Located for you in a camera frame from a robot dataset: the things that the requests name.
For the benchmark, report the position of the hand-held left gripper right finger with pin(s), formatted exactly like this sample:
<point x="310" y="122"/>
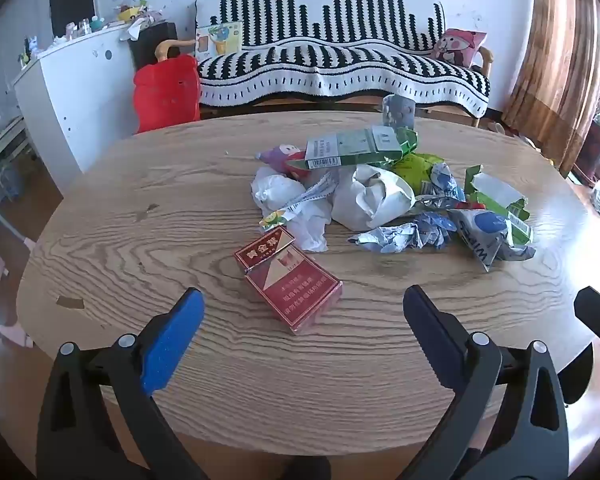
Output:
<point x="430" y="332"/>

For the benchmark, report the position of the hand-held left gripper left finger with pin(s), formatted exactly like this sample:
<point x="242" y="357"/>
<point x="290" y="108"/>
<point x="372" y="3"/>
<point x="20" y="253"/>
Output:
<point x="172" y="345"/>

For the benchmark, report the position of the red cigarette box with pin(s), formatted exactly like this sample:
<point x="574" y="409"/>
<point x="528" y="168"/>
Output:
<point x="292" y="287"/>

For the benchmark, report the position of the large white paper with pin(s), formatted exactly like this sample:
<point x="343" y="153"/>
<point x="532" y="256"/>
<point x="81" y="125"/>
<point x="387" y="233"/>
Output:
<point x="375" y="200"/>

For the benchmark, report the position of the long crumpled blue-white wrapper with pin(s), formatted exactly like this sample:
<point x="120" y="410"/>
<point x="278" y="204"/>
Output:
<point x="405" y="235"/>

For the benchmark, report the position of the blue white wipes packet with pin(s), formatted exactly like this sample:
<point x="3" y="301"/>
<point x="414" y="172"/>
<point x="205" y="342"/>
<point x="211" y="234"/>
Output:
<point x="485" y="227"/>

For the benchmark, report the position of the dark red plant stand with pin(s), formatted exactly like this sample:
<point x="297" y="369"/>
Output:
<point x="592" y="152"/>

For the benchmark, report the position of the torn green white box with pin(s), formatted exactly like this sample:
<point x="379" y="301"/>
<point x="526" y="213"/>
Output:
<point x="492" y="190"/>

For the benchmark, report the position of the small crumpled blue-white wrapper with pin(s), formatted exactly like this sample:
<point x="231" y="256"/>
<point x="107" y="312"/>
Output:
<point x="442" y="182"/>

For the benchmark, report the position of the crumpled white tissue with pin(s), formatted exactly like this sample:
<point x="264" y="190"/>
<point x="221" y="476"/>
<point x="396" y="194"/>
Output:
<point x="275" y="192"/>
<point x="312" y="227"/>

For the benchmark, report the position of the yellow-green snack wrapper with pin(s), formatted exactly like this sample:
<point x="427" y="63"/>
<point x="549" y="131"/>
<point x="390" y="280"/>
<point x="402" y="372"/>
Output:
<point x="415" y="170"/>

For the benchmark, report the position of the green cigarette carton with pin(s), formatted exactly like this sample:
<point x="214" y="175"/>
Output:
<point x="350" y="147"/>

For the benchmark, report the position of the brown patterned curtain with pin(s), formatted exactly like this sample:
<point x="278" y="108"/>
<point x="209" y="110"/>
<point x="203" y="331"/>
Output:
<point x="555" y="60"/>

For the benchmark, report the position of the grey paper cup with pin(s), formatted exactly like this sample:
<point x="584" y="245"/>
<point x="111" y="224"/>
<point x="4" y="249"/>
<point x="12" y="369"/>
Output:
<point x="397" y="110"/>

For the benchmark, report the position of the red plastic chair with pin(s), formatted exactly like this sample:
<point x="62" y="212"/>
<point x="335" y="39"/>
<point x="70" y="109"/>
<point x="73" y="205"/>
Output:
<point x="167" y="95"/>

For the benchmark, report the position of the white metal rack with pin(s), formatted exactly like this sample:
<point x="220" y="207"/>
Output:
<point x="2" y="150"/>

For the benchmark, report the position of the wooden sofa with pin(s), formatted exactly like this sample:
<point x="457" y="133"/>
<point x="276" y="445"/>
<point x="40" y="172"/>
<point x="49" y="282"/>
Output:
<point x="280" y="104"/>

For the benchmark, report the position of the white cabinet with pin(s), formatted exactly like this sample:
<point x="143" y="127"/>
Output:
<point x="75" y="95"/>

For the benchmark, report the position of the pink cartoon pillow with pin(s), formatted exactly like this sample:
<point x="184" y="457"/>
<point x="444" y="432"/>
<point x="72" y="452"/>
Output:
<point x="457" y="47"/>

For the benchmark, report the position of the black white striped blanket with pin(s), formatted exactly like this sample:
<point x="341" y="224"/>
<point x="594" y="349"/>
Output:
<point x="330" y="60"/>

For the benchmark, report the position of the black box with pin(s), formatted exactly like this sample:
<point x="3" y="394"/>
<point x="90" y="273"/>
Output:
<point x="147" y="45"/>

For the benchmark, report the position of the colourful picture book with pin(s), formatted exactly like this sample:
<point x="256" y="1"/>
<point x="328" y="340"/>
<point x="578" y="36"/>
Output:
<point x="220" y="40"/>

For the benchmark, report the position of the white crumpled cloth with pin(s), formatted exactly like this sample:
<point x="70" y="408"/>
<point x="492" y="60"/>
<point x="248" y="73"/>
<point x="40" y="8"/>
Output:
<point x="135" y="27"/>

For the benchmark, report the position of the row of small figurines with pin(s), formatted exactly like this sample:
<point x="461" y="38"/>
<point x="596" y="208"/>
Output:
<point x="85" y="27"/>

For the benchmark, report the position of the yellow toy box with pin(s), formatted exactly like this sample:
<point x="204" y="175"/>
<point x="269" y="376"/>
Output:
<point x="130" y="12"/>

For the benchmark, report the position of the pink white frame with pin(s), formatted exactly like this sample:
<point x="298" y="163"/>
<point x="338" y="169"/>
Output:
<point x="0" y="265"/>

